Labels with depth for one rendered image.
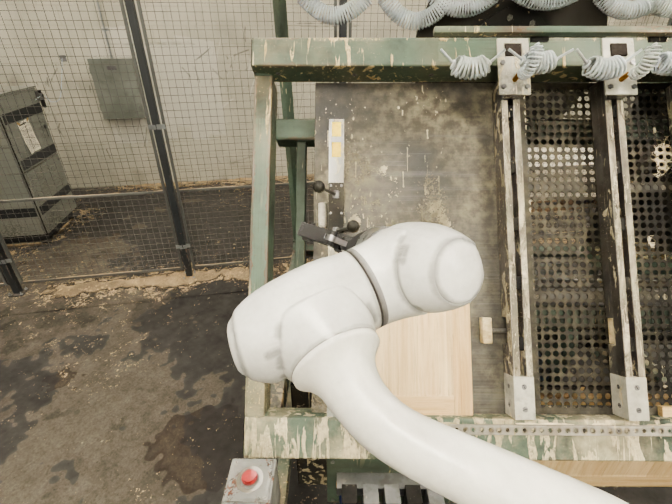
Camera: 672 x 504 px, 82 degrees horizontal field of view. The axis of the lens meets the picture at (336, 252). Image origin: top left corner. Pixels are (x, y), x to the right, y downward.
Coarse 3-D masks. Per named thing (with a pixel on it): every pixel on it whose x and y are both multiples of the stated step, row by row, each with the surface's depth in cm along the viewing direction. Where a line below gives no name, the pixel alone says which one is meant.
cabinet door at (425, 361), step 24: (456, 312) 124; (384, 336) 123; (408, 336) 123; (432, 336) 123; (456, 336) 123; (384, 360) 122; (408, 360) 122; (432, 360) 122; (456, 360) 122; (408, 384) 122; (432, 384) 122; (456, 384) 121; (432, 408) 120; (456, 408) 120
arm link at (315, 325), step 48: (288, 288) 41; (336, 288) 40; (240, 336) 39; (288, 336) 38; (336, 336) 37; (336, 384) 37; (384, 384) 38; (384, 432) 34; (432, 432) 34; (432, 480) 32; (480, 480) 31; (528, 480) 31; (576, 480) 32
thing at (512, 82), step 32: (512, 64) 123; (512, 96) 124; (512, 128) 126; (512, 160) 126; (512, 192) 126; (512, 224) 121; (512, 256) 120; (512, 288) 119; (512, 320) 118; (512, 352) 117; (512, 384) 117; (512, 416) 117
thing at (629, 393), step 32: (640, 64) 115; (608, 96) 125; (608, 128) 125; (608, 160) 124; (608, 192) 124; (608, 224) 124; (608, 256) 124; (608, 288) 124; (640, 320) 118; (640, 352) 117; (640, 384) 116; (640, 416) 115
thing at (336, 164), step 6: (330, 120) 129; (336, 120) 129; (342, 120) 129; (330, 126) 129; (342, 126) 129; (330, 132) 128; (342, 132) 128; (330, 138) 128; (336, 138) 128; (342, 138) 128; (330, 144) 128; (342, 144) 128; (330, 150) 128; (342, 150) 128; (330, 156) 128; (342, 156) 128; (330, 162) 127; (336, 162) 127; (342, 162) 127; (330, 168) 127; (336, 168) 127; (342, 168) 127; (330, 174) 127; (336, 174) 127; (342, 174) 127; (330, 180) 127; (336, 180) 127; (342, 180) 127; (330, 252) 124; (336, 252) 124; (330, 414) 118
